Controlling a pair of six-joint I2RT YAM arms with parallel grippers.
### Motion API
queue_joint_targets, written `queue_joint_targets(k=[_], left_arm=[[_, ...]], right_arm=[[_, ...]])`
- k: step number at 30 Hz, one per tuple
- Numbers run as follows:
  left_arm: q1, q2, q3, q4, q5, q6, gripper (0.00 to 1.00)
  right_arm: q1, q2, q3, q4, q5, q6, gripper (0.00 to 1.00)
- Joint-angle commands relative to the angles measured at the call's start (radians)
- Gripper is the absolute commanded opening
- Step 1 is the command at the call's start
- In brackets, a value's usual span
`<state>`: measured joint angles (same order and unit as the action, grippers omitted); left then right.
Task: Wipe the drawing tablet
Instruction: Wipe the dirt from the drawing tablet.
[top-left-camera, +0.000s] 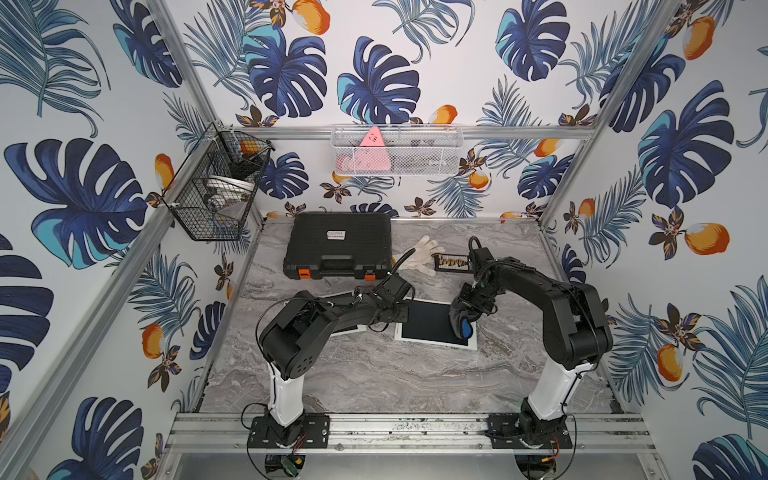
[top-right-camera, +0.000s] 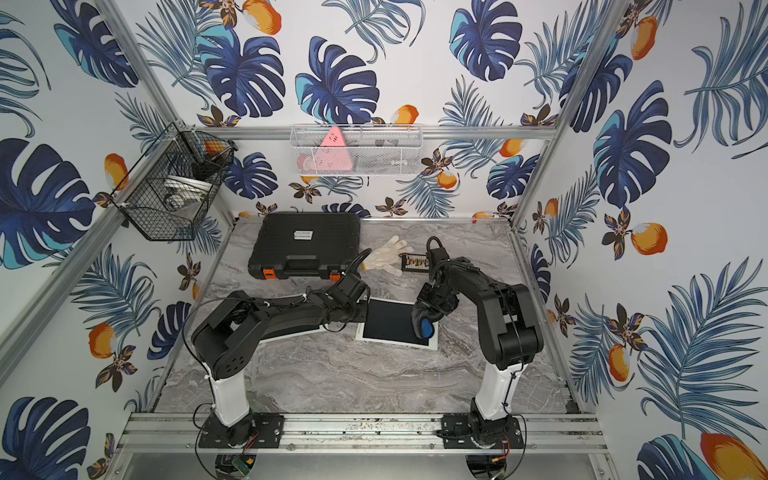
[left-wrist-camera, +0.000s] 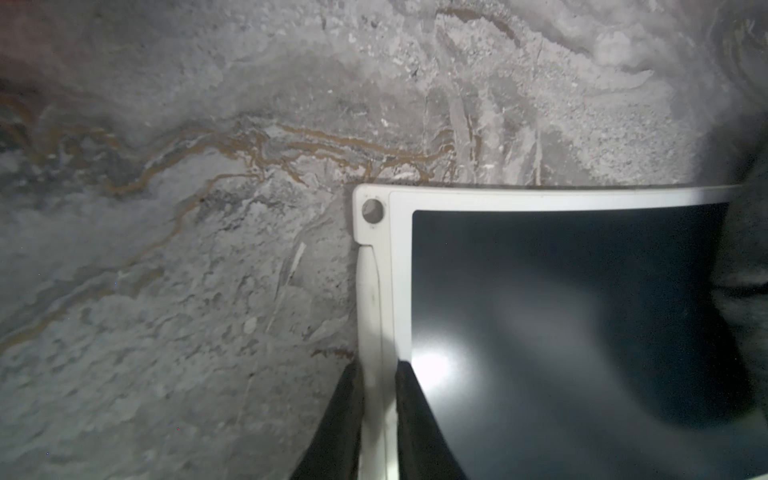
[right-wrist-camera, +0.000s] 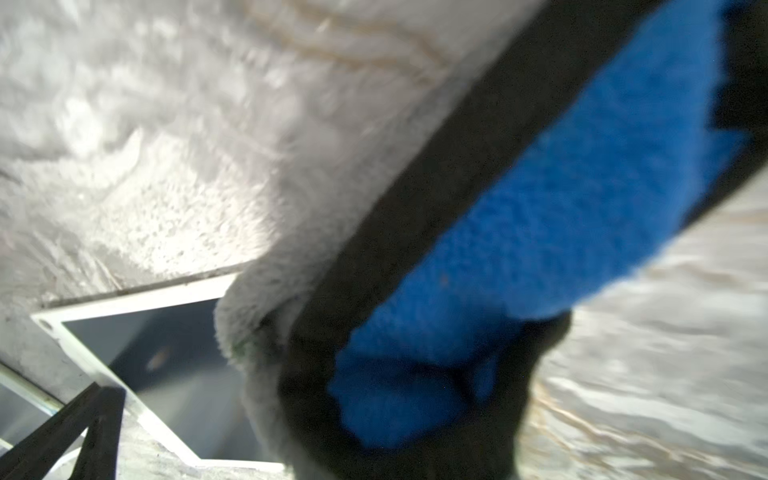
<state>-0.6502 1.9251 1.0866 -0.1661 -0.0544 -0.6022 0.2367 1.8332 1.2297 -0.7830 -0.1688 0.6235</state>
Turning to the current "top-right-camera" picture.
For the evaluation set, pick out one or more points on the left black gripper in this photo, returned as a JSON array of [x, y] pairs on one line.
[[352, 291]]

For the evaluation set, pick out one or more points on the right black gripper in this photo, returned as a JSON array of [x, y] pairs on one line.
[[422, 299]]

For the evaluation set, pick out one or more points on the grey blue wiping cloth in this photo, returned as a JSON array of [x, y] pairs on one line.
[[424, 318]]

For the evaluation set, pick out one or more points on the white drawing tablet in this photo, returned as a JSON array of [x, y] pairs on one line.
[[292, 333], [389, 322]]

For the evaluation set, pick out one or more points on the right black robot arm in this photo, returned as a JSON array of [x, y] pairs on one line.
[[508, 331]]

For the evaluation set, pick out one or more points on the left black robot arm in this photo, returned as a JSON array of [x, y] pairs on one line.
[[225, 342]]

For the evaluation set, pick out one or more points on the black screwdriver bit box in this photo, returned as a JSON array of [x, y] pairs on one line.
[[415, 263]]

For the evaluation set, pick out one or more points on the white knit work glove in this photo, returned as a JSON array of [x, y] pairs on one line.
[[387, 257]]

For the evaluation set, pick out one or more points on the black plastic tool case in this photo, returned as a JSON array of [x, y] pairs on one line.
[[314, 244]]

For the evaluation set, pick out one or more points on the pink triangular paper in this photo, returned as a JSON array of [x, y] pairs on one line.
[[332, 155]]

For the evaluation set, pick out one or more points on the silver object in basket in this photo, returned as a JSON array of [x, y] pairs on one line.
[[183, 193]]

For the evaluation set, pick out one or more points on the clear mesh wall shelf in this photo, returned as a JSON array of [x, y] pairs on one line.
[[377, 150]]

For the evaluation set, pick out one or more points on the black wire basket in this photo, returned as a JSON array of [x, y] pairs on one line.
[[181, 175]]

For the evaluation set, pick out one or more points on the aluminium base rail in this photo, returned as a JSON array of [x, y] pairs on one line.
[[308, 433]]

